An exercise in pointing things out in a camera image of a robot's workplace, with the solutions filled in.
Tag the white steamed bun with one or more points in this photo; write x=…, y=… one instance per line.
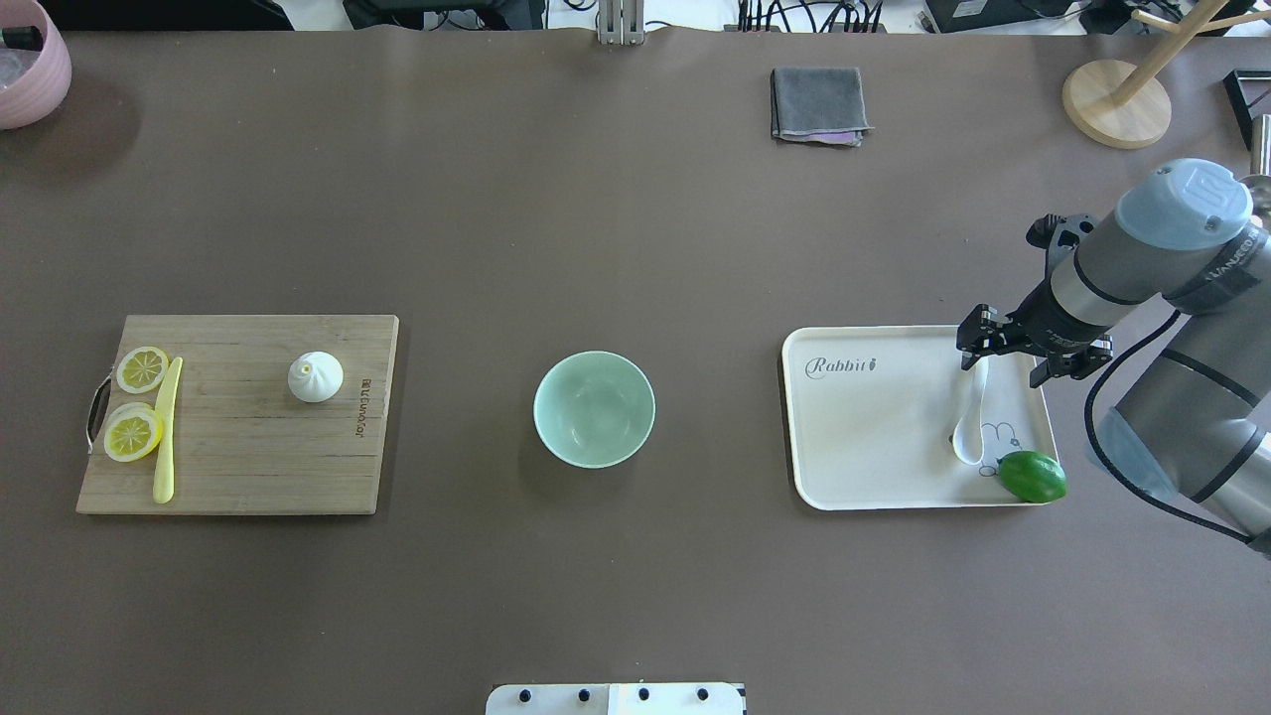
x=314, y=377

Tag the wooden mug tree stand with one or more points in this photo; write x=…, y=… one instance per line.
x=1122, y=105

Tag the pink bowl with ice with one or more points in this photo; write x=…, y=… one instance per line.
x=35, y=83

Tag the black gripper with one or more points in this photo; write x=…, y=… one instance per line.
x=1043, y=320

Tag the wooden cutting board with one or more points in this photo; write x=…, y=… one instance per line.
x=243, y=444

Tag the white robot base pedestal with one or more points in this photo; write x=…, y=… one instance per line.
x=691, y=697

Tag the green lime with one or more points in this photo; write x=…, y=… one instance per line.
x=1032, y=477

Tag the cream rabbit serving tray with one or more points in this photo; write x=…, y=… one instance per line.
x=870, y=410

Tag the grey folded cloth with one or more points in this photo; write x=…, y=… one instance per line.
x=818, y=104

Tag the white ceramic soup spoon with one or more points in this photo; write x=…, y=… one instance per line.
x=966, y=436

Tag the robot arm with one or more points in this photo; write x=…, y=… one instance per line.
x=1181, y=438

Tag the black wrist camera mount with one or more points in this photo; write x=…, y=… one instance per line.
x=1058, y=236

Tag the stacked lemon slices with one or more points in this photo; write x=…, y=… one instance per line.
x=142, y=370

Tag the yellow plastic knife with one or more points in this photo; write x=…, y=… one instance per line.
x=164, y=484

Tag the single lemon slice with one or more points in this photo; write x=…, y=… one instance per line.
x=132, y=431

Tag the mint green bowl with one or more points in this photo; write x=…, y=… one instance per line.
x=594, y=409

